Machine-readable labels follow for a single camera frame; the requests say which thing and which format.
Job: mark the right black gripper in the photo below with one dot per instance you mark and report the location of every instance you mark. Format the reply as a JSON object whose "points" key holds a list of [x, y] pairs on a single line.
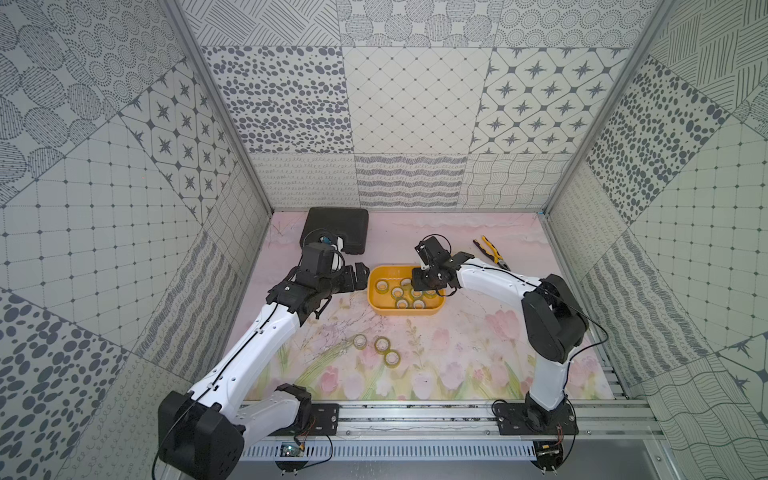
{"points": [[418, 282]]}

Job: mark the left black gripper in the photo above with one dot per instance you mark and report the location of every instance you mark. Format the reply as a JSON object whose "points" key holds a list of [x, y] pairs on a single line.
{"points": [[347, 279]]}

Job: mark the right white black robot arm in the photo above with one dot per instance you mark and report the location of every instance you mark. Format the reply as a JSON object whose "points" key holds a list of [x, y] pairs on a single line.
{"points": [[555, 323]]}

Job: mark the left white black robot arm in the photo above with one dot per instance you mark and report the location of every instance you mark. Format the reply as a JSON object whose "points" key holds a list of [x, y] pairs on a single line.
{"points": [[203, 432]]}

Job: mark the yellow plastic storage box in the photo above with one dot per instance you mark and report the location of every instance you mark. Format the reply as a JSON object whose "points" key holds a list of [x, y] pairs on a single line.
{"points": [[385, 304]]}

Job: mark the yellow black pliers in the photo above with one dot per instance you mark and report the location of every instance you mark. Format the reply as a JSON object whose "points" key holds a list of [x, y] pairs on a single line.
{"points": [[489, 250]]}

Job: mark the black plastic tool case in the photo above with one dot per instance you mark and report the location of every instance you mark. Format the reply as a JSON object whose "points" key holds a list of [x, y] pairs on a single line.
{"points": [[346, 223]]}

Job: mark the white ventilation grille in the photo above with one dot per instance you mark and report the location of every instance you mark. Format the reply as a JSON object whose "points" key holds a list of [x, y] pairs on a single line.
{"points": [[386, 450]]}

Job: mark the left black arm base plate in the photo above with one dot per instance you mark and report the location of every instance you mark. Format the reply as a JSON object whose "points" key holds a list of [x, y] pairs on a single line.
{"points": [[313, 420]]}

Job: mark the aluminium mounting rail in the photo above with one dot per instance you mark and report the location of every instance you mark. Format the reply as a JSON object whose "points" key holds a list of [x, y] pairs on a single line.
{"points": [[443, 420]]}

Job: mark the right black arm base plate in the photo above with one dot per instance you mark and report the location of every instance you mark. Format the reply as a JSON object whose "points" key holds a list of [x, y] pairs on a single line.
{"points": [[524, 419]]}

